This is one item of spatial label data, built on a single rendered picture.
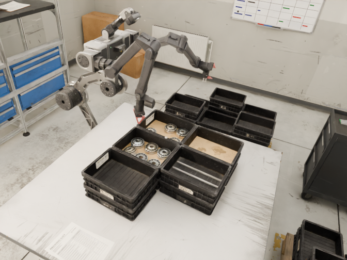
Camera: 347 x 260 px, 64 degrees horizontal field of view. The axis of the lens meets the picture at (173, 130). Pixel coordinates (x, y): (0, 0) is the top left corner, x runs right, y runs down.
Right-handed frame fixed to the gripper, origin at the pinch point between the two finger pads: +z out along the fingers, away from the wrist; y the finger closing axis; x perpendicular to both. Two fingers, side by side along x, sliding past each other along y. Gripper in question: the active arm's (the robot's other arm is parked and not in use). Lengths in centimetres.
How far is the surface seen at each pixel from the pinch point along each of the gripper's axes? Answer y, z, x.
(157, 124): 22.5, 21.6, -23.6
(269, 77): 178, 54, -258
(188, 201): -56, 27, -26
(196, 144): -10, 18, -47
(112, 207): -49, 32, 22
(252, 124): 47, 45, -145
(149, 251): -81, 34, 5
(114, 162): -16.9, 24.6, 17.6
